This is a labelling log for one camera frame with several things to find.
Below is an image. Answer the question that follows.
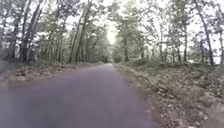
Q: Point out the grey asphalt path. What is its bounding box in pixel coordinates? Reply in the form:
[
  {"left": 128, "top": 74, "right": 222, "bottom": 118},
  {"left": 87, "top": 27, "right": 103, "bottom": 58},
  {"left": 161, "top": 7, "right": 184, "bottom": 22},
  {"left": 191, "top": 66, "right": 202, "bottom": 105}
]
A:
[{"left": 0, "top": 62, "right": 161, "bottom": 128}]

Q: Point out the wood of trees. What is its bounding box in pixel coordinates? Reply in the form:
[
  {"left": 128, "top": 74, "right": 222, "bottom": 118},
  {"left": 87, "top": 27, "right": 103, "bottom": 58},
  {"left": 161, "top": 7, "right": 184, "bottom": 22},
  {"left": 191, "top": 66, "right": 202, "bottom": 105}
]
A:
[
  {"left": 0, "top": 0, "right": 113, "bottom": 65},
  {"left": 108, "top": 0, "right": 224, "bottom": 67}
]

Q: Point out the leaf-covered grass verge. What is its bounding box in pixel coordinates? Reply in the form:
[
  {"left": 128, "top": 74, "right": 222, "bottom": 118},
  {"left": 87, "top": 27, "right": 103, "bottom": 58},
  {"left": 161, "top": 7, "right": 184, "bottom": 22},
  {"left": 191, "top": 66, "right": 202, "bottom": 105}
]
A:
[
  {"left": 112, "top": 59, "right": 224, "bottom": 128},
  {"left": 0, "top": 59, "right": 101, "bottom": 88}
]

